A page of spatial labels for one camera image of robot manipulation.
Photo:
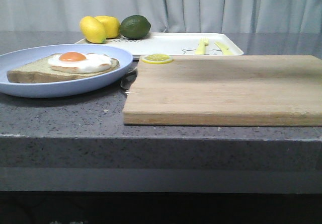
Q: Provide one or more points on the yellow lemon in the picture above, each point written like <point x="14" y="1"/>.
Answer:
<point x="111" y="25"/>
<point x="93" y="30"/>

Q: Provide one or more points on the bread slice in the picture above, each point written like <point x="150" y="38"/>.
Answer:
<point x="39" y="71"/>

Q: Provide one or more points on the fried egg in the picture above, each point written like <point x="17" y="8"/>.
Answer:
<point x="74" y="62"/>

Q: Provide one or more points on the metal cutting board handle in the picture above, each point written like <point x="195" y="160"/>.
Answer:
<point x="127" y="80"/>

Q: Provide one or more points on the lemon slice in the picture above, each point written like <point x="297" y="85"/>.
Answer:
<point x="157" y="58"/>

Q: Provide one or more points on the rear yellow lemon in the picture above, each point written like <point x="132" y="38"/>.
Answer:
<point x="111" y="25"/>

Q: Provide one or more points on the grey curtain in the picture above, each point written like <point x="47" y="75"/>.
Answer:
<point x="226" y="16"/>

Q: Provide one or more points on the wooden cutting board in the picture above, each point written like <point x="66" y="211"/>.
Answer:
<point x="247" y="90"/>

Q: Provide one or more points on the yellow plastic knife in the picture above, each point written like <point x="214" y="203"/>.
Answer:
<point x="224" y="48"/>

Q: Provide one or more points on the blue round plate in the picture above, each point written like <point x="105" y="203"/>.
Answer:
<point x="18" y="58"/>

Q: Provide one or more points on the front yellow lemon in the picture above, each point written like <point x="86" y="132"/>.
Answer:
<point x="93" y="30"/>

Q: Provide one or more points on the yellow plastic fork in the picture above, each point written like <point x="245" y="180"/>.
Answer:
<point x="201" y="49"/>

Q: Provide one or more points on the white bear tray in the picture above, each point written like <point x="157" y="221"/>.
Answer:
<point x="173" y="44"/>

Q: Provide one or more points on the green lime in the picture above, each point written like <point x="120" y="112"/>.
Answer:
<point x="135" y="27"/>

